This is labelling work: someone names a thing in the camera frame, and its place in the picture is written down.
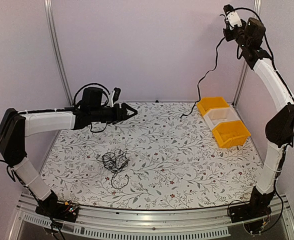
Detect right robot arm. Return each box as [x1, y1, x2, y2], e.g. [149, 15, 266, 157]
[223, 11, 294, 196]

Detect thin black cables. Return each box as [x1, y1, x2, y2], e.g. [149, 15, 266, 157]
[95, 148, 132, 190]

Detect far yellow plastic bin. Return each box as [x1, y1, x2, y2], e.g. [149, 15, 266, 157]
[196, 96, 230, 117]

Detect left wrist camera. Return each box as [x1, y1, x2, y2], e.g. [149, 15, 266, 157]
[108, 87, 121, 108]

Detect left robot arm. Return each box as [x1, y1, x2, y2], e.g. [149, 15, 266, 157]
[0, 83, 138, 217]

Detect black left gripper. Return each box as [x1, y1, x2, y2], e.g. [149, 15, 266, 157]
[91, 102, 138, 126]

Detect black cable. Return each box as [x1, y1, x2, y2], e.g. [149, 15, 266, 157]
[179, 14, 232, 119]

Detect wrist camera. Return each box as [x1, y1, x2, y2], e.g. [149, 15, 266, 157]
[223, 4, 243, 30]
[108, 87, 121, 108]

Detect white translucent plastic bin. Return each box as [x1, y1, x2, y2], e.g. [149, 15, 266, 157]
[203, 107, 240, 130]

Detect aluminium frame post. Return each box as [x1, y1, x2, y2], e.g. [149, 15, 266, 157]
[43, 0, 73, 106]
[232, 0, 262, 106]

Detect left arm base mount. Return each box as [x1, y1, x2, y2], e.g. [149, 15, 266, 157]
[35, 190, 79, 223]

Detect left aluminium frame post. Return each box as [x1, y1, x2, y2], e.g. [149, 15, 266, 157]
[43, 0, 73, 106]

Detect right aluminium frame post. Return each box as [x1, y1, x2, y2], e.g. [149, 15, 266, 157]
[232, 0, 262, 106]

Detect front aluminium rail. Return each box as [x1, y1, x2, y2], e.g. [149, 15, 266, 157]
[8, 194, 294, 240]

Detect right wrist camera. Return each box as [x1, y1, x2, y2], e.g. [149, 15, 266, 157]
[223, 4, 243, 30]

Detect near yellow plastic bin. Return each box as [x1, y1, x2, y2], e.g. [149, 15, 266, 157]
[212, 120, 251, 149]

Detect yellow plastic bin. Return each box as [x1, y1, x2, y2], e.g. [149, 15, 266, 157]
[196, 96, 230, 117]
[212, 120, 251, 149]

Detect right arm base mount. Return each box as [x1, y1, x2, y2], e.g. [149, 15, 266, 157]
[227, 187, 275, 235]

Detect floral patterned table mat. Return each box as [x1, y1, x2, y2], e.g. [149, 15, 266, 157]
[41, 102, 262, 210]

